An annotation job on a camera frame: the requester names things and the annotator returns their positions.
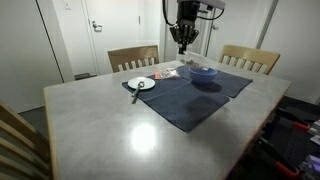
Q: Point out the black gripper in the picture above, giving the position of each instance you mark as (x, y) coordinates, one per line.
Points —
(188, 15)

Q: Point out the silver closet door knob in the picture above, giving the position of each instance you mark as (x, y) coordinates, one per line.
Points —
(215, 27)

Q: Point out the black orange bar clamp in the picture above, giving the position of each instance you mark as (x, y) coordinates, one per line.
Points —
(301, 126)
(286, 169)

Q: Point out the metal spoon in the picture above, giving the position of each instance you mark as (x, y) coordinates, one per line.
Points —
(136, 93)

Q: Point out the dark blue cloth placemat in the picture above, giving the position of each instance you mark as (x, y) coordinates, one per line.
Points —
(233, 83)
(180, 106)

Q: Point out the silver aluminium bracket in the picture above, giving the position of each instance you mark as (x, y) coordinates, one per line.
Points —
(316, 133)

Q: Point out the clear orange snack bag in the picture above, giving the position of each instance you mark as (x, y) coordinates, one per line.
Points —
(168, 73)

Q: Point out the white entry door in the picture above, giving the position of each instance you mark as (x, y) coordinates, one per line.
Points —
(116, 40)

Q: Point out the dark doormat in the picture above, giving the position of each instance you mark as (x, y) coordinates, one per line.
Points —
(85, 76)

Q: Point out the blue plastic bowl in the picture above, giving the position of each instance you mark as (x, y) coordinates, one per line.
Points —
(203, 76)

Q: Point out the brown wooden slat-back chair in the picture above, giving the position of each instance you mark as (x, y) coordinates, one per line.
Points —
(133, 53)

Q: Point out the light wooden slat-back chair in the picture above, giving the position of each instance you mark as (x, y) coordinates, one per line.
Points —
(23, 130)
(250, 55)

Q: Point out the small white plate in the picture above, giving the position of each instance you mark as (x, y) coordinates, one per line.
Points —
(146, 84)

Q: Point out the small white wall switch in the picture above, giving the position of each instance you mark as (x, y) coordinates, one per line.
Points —
(67, 4)

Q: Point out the aluminium extrusion rail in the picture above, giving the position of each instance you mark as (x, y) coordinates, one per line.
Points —
(313, 165)

